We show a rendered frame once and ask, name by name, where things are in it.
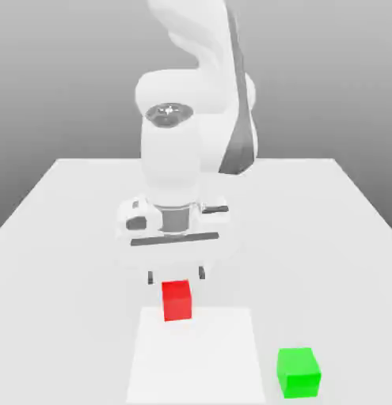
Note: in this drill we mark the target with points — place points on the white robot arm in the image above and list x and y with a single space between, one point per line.
170 158

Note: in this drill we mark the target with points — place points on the small red cube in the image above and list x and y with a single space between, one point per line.
177 302

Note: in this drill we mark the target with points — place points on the small green cube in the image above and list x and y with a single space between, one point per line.
299 375

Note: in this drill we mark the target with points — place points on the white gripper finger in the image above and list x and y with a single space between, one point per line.
202 272
149 277

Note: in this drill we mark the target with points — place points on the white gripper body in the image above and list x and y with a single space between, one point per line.
175 251

